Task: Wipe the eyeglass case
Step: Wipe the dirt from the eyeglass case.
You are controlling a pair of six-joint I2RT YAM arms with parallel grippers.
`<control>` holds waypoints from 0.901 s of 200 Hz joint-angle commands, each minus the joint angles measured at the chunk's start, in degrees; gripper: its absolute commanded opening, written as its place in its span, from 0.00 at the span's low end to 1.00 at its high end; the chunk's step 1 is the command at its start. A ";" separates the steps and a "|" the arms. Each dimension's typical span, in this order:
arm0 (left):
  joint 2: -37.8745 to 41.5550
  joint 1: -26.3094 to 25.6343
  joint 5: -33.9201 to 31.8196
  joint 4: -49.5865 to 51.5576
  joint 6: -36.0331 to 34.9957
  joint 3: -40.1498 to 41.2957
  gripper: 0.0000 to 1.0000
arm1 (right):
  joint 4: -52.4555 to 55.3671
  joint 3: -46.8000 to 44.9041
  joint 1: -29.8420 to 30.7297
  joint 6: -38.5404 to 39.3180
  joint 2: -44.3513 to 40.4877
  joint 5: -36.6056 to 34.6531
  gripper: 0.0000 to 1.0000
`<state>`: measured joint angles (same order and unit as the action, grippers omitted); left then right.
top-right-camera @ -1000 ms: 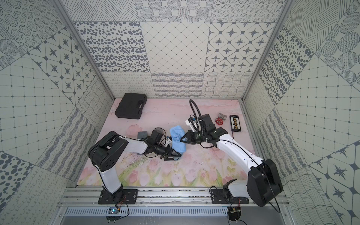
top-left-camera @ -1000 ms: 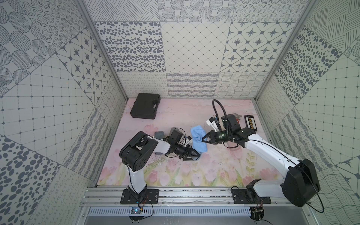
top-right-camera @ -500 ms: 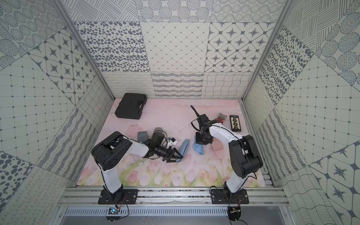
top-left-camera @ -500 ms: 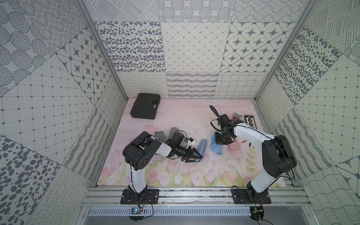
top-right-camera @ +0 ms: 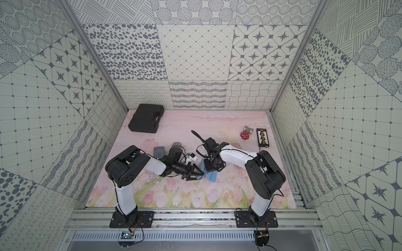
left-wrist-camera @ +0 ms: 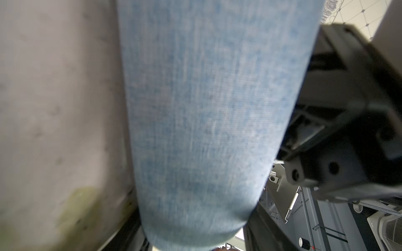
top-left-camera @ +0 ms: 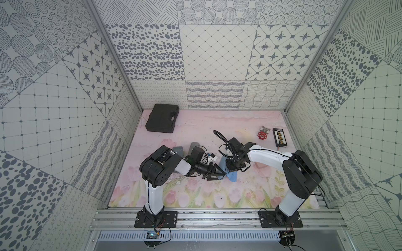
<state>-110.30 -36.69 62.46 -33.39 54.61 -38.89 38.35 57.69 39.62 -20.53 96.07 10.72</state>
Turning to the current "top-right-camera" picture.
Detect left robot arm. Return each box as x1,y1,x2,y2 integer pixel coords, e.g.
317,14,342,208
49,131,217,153
105,145,204,219

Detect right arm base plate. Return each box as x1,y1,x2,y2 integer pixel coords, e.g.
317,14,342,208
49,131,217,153
234,210,278,228

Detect black plastic tool case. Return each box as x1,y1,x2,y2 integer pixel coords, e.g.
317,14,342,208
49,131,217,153
128,104,164,133

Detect blue eyeglass case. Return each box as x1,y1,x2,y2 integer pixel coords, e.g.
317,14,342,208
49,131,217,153
205,171,218,183

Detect red and black clip cables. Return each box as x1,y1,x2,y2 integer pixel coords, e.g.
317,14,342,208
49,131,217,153
240,125,254,141

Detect left controller board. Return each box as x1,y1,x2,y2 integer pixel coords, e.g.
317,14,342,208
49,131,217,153
118,232,135,248

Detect blue microfiber cloth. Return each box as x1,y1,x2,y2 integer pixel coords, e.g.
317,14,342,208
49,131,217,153
199,159,210,174

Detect black box with figures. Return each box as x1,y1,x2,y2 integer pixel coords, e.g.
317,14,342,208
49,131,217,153
256,128,270,147

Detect controller board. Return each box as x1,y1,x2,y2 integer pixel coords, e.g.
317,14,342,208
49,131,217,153
118,232,135,248
254,230,270,247

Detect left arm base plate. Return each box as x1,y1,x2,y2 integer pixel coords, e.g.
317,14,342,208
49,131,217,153
109,207,155,229

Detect aluminium rail frame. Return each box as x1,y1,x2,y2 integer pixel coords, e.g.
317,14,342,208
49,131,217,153
65,208,323,231

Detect pink eyeglass case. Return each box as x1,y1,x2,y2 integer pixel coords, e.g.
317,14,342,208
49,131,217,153
231,143,242,150

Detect right controller board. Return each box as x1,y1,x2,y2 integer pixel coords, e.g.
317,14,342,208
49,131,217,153
254,230,270,247

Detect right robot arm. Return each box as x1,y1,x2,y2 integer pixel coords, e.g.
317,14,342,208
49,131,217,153
201,138,286,218

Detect white vent grille strip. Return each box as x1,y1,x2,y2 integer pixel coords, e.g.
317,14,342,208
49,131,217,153
72,230,254,242

